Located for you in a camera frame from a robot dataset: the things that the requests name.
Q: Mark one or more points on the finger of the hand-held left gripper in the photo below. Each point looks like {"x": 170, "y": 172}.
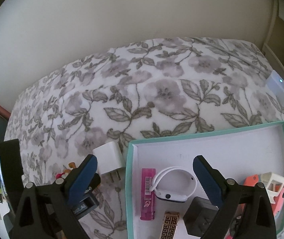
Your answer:
{"x": 11, "y": 161}
{"x": 93, "y": 183}

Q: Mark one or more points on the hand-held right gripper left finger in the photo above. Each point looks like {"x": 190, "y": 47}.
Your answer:
{"x": 80, "y": 179}

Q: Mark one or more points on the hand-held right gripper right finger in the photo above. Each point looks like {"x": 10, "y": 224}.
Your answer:
{"x": 208, "y": 179}

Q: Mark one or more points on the toy dog figure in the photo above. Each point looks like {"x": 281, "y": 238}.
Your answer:
{"x": 67, "y": 171}

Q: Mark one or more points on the white smartwatch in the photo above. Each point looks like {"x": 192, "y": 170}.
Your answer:
{"x": 176, "y": 181}

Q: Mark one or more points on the teal rimmed white box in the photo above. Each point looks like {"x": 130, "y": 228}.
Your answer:
{"x": 231, "y": 149}

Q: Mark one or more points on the black power adapter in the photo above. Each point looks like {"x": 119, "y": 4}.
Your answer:
{"x": 199, "y": 216}

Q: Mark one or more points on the pink lighter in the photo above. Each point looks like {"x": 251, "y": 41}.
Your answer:
{"x": 148, "y": 194}

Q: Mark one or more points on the white toy frame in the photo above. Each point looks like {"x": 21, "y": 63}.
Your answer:
{"x": 274, "y": 184}

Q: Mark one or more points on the salmon pink toy case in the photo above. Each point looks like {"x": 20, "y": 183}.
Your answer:
{"x": 280, "y": 199}

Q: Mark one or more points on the grey floral blanket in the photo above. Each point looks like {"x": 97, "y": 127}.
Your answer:
{"x": 156, "y": 92}

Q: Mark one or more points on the white power strip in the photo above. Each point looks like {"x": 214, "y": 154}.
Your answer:
{"x": 279, "y": 89}

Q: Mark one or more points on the white wall charger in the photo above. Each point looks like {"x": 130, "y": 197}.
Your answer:
{"x": 108, "y": 158}

